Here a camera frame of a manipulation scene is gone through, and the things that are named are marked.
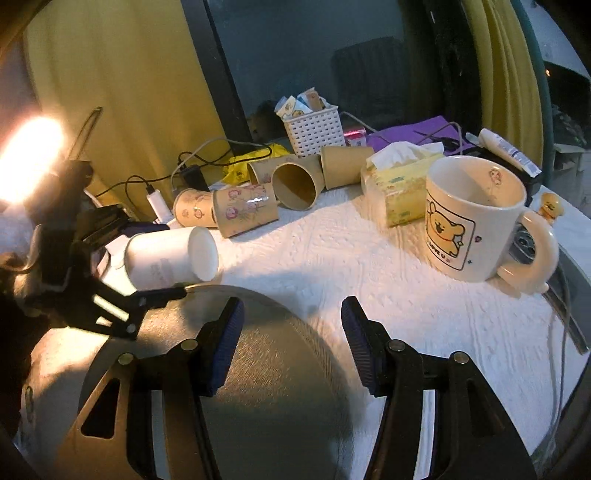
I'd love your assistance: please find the brown paper cup open mouth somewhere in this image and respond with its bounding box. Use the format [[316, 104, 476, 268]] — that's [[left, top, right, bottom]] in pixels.
[[271, 155, 325, 211]]

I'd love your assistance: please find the brown floral paper cup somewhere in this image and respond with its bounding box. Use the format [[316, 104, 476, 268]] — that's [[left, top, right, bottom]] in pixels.
[[213, 183, 279, 238]]

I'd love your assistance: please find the brown paper cup far right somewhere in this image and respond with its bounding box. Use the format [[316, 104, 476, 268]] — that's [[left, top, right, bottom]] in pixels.
[[321, 146, 375, 190]]

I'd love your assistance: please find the white paper cup green print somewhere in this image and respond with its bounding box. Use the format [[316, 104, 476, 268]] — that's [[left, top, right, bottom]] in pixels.
[[123, 227, 218, 291]]

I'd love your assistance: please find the white textured tablecloth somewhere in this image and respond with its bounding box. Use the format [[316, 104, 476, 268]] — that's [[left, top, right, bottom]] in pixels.
[[201, 187, 587, 479]]

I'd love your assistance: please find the yellow tissue pack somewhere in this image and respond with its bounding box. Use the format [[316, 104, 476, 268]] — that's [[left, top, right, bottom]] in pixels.
[[361, 141, 444, 229]]

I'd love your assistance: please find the white desk lamp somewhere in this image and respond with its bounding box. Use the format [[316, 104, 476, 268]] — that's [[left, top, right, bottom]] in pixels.
[[0, 116, 64, 204]]

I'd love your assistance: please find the pink small box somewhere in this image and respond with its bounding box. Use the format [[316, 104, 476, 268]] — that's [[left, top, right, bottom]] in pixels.
[[344, 128, 367, 147]]

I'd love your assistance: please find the black cable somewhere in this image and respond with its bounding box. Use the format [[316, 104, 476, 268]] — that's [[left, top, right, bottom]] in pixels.
[[94, 138, 274, 218]]

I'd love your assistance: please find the brown paper cup behind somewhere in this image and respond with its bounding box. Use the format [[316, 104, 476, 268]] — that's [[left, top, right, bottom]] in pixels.
[[246, 154, 297, 184]]

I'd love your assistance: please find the yellow curtain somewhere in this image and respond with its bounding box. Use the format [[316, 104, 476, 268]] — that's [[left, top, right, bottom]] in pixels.
[[25, 1, 228, 219]]

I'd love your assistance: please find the round grey placemat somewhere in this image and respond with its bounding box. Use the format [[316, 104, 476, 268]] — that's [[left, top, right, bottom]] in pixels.
[[79, 285, 352, 479]]

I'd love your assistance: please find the brown paper cup far left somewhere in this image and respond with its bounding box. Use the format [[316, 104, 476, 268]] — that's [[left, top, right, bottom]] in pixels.
[[172, 188, 217, 228]]

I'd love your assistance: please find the purple cloth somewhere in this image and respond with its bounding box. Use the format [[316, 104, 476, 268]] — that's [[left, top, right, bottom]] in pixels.
[[367, 116, 478, 155]]

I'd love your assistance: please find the white bear ceramic mug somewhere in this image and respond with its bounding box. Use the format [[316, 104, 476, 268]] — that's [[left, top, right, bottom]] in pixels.
[[425, 155, 559, 295]]

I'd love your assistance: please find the white cream tube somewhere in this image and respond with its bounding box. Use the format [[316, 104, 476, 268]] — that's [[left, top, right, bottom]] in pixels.
[[478, 128, 542, 178]]

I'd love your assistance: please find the black power adapter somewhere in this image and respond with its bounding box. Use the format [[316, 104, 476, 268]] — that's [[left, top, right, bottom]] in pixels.
[[179, 165, 209, 192]]

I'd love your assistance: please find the small yellow duck figure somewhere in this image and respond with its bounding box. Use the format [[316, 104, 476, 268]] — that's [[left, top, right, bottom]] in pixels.
[[538, 192, 564, 225]]

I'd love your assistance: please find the white plastic basket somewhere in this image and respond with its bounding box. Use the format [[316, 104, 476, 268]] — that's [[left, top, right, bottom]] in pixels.
[[283, 106, 346, 158]]

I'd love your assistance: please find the white charger plug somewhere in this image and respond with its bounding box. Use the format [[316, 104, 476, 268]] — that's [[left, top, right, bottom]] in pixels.
[[146, 185, 173, 224]]

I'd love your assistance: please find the yellow plastic bag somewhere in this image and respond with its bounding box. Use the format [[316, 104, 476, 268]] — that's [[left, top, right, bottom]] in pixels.
[[221, 143, 290, 186]]

